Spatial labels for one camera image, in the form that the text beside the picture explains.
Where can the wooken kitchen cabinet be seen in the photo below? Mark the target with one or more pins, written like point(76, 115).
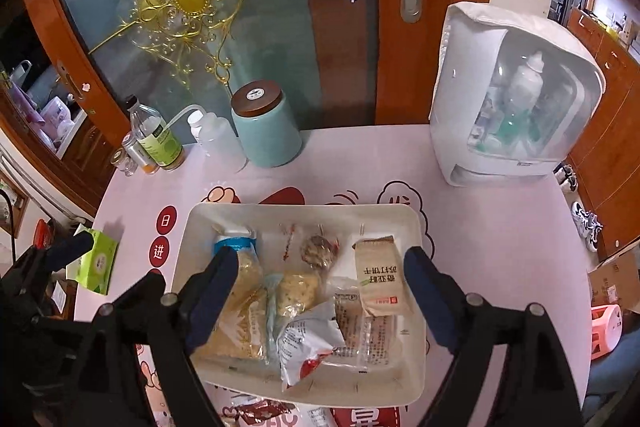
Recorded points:
point(80, 142)

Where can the clear nut bar packet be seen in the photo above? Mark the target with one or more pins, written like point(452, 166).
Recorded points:
point(315, 252)

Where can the pink printed tablecloth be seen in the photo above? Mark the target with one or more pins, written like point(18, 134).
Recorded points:
point(500, 257)

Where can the white red snack packet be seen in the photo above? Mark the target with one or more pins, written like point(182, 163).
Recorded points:
point(305, 342)

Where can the small glass jar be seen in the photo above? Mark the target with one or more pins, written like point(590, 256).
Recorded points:
point(122, 163)

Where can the yellow puffed snack packet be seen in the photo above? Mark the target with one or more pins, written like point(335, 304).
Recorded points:
point(296, 292)

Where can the glass bottle green label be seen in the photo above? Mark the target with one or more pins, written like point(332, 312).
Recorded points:
point(160, 142)

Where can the cardboard box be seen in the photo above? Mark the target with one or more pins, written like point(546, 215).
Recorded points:
point(615, 279)

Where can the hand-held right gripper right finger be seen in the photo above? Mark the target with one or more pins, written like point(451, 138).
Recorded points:
point(426, 302)

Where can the teal canister brown lid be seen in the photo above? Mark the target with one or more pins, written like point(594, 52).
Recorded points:
point(267, 132)

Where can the clear cracker packet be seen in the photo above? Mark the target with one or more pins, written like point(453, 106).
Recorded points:
point(370, 342)

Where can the pink plastic stool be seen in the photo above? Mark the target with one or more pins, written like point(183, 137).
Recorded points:
point(606, 332)

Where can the wooden wall cabinet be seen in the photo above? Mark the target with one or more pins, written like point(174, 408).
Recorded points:
point(615, 107)

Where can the green tissue box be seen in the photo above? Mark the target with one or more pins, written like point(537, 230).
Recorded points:
point(97, 262)

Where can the white plastic bin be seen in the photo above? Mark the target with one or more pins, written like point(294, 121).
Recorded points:
point(380, 222)

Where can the clear squeeze bottle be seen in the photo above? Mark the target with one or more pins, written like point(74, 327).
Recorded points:
point(220, 142)

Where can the dark red snack packet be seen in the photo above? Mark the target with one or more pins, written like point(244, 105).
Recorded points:
point(257, 412)

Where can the white cosmetic storage box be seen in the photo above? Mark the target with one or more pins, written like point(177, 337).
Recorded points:
point(470, 82)

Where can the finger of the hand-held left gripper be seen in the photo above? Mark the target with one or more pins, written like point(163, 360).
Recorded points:
point(70, 250)
point(27, 272)

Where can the blue bread packet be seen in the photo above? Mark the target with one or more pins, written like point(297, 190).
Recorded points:
point(247, 322)

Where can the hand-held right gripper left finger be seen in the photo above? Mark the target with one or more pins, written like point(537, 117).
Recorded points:
point(210, 304)

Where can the sliding glass door gold ornament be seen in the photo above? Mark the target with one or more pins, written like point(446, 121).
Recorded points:
point(340, 32)

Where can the beige cracker packet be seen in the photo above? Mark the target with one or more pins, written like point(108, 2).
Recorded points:
point(377, 277)

